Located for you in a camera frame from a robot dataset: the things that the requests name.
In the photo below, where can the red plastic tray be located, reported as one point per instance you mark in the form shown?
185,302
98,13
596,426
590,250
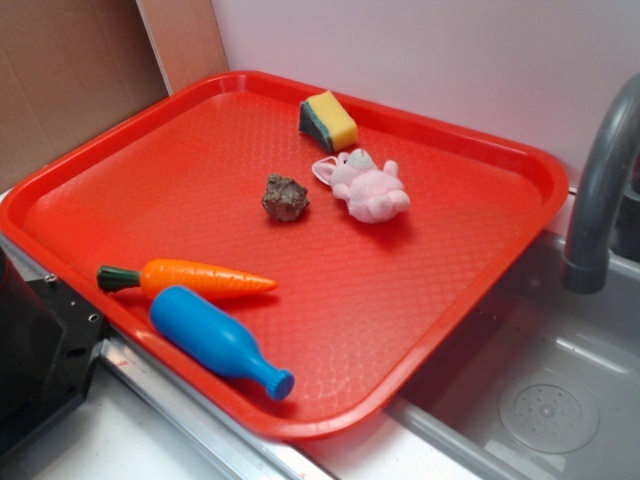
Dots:
358,308

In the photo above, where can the grey toy sink basin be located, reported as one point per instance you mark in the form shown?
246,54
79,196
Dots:
536,382

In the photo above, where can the orange plastic toy carrot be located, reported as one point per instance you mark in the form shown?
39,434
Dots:
209,281

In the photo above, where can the brown rock lump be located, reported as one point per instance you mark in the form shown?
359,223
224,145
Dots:
284,200

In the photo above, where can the pink plush bunny toy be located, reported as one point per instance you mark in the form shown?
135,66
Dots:
371,194

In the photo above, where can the blue plastic toy bottle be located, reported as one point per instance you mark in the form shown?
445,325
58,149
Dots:
216,340

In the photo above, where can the yellow and green sponge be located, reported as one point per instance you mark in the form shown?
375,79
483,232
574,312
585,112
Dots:
324,119

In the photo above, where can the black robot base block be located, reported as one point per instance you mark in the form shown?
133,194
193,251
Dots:
50,341

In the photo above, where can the brown cardboard panel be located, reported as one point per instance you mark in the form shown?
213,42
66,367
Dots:
71,70

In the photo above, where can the grey toy faucet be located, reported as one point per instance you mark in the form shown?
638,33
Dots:
605,215

